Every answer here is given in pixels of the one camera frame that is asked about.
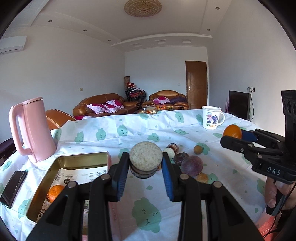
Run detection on dark wrinkled passion fruit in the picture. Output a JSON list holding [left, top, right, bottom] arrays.
[[173, 152, 190, 166]]

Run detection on brown wooden door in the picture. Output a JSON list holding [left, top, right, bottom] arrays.
[[185, 60, 207, 110]]

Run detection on round gold ceiling lamp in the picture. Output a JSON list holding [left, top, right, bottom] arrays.
[[124, 0, 162, 17]]

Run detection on person's right hand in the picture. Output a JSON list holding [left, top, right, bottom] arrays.
[[264, 175, 296, 217]]

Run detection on white cloud print tablecloth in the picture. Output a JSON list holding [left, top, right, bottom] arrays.
[[0, 108, 278, 241]]

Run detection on long brown leather sofa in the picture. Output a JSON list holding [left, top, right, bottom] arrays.
[[73, 93, 142, 118]]

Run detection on round jar with beige lid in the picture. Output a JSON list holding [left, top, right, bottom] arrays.
[[129, 141, 163, 179]]

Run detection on black cable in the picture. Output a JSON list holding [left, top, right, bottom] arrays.
[[268, 209, 287, 237]]

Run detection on dark purple chair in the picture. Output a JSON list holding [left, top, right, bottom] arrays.
[[0, 138, 16, 163]]

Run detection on small jar with white lid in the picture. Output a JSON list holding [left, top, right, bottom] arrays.
[[163, 143, 180, 159]]

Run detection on black smartphone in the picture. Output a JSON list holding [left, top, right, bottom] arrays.
[[0, 171, 28, 208]]

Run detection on purple passion fruit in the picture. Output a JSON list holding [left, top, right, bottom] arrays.
[[181, 155, 204, 174]]

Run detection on gold metal tin box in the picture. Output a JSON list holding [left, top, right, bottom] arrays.
[[26, 151, 110, 224]]

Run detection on printed paper sheet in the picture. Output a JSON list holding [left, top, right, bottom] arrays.
[[37, 168, 109, 222]]

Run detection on white air conditioner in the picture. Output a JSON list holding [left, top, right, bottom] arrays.
[[0, 36, 27, 55]]

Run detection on small mandarin orange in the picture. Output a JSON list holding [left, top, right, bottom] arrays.
[[48, 185, 66, 202]]

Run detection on cluttered coffee table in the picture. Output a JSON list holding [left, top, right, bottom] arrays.
[[134, 105, 174, 115]]

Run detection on small orange-brown fruit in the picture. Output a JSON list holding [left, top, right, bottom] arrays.
[[195, 173, 209, 184]]

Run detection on brown leather armchair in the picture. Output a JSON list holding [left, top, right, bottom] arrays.
[[45, 109, 77, 130]]

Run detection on black television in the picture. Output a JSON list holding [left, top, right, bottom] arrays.
[[228, 90, 250, 120]]

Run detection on purple blanket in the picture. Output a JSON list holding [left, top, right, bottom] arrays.
[[169, 97, 187, 106]]

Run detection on white cartoon print mug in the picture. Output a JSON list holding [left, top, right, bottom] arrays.
[[201, 106, 225, 131]]

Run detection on black chairs with clothes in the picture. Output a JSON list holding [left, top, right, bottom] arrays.
[[125, 88, 147, 102]]

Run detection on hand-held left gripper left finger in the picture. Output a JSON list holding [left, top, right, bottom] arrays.
[[26, 152, 130, 241]]

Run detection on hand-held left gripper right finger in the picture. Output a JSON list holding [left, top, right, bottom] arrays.
[[161, 152, 264, 241]]

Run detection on short brown leather sofa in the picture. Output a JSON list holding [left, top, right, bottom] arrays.
[[148, 90, 189, 110]]

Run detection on pink electric kettle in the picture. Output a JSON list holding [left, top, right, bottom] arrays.
[[9, 97, 58, 163]]

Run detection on round orange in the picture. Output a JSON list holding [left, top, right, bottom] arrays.
[[223, 124, 243, 140]]

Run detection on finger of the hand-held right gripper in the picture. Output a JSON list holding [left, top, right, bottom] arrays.
[[220, 136, 285, 165], [241, 129, 287, 151]]

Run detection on pink floral pillow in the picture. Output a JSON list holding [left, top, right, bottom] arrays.
[[153, 96, 170, 105], [103, 100, 125, 113], [86, 103, 105, 114]]

